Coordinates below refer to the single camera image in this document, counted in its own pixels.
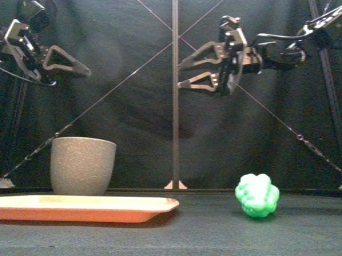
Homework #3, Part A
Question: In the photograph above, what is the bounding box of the black corner frame post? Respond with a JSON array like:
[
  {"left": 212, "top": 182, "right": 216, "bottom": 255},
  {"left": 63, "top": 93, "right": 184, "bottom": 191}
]
[
  {"left": 9, "top": 79, "right": 30, "bottom": 174},
  {"left": 308, "top": 0, "right": 342, "bottom": 148}
]

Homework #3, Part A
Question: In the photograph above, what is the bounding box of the grey speckled cup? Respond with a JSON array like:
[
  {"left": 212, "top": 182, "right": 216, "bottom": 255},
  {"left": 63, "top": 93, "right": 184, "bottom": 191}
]
[{"left": 50, "top": 136, "right": 118, "bottom": 197}]

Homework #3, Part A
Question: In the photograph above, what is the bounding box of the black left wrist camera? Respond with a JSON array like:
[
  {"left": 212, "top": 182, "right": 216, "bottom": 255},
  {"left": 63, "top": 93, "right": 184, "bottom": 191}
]
[{"left": 17, "top": 0, "right": 59, "bottom": 33}]

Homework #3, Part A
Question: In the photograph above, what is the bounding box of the thin vertical frame post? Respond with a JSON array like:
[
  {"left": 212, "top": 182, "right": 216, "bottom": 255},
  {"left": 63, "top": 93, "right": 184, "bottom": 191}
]
[{"left": 172, "top": 0, "right": 182, "bottom": 191}]

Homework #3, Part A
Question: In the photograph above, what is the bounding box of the long black table rail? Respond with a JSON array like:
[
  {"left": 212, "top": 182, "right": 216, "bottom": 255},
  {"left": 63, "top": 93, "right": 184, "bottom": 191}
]
[{"left": 0, "top": 187, "right": 342, "bottom": 197}]

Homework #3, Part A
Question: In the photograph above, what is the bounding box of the pink plastic tray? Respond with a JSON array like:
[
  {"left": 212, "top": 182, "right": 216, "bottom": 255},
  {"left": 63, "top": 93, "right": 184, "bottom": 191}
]
[{"left": 0, "top": 194, "right": 182, "bottom": 224}]

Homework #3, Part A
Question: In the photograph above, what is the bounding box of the green toy grape bunch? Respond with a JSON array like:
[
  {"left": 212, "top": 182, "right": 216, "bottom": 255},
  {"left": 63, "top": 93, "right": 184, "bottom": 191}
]
[{"left": 234, "top": 173, "right": 283, "bottom": 219}]

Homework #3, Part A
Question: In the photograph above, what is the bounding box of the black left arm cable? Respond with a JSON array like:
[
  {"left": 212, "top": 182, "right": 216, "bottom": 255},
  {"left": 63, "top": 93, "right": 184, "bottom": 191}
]
[{"left": 0, "top": 64, "right": 59, "bottom": 88}]

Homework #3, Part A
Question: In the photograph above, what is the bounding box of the black backdrop cloth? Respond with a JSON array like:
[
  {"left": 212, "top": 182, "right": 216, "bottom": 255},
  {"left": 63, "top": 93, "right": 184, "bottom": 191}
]
[{"left": 0, "top": 0, "right": 342, "bottom": 193}]

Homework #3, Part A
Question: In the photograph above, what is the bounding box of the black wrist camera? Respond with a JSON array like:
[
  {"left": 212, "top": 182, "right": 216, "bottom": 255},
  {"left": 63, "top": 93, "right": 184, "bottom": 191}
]
[
  {"left": 17, "top": 0, "right": 59, "bottom": 33},
  {"left": 218, "top": 14, "right": 244, "bottom": 33}
]

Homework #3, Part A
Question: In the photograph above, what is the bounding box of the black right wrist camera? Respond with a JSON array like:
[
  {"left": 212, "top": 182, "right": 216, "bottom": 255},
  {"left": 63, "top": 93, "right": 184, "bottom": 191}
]
[{"left": 218, "top": 14, "right": 244, "bottom": 33}]

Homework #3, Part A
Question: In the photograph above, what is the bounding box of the grey right arm cable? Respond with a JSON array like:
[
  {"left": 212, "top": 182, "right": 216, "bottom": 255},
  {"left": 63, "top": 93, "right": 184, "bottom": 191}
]
[{"left": 252, "top": 31, "right": 313, "bottom": 46}]

